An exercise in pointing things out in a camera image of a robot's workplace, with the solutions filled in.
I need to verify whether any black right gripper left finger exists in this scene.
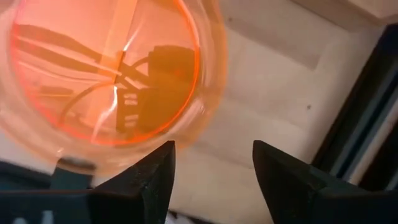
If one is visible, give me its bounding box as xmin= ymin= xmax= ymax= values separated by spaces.
xmin=0 ymin=140 xmax=177 ymax=224

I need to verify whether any black aluminium rig frame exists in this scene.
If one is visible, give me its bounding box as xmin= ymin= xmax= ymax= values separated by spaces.
xmin=310 ymin=23 xmax=398 ymax=191

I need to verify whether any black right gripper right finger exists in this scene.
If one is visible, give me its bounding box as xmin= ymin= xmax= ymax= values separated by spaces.
xmin=252 ymin=139 xmax=398 ymax=224

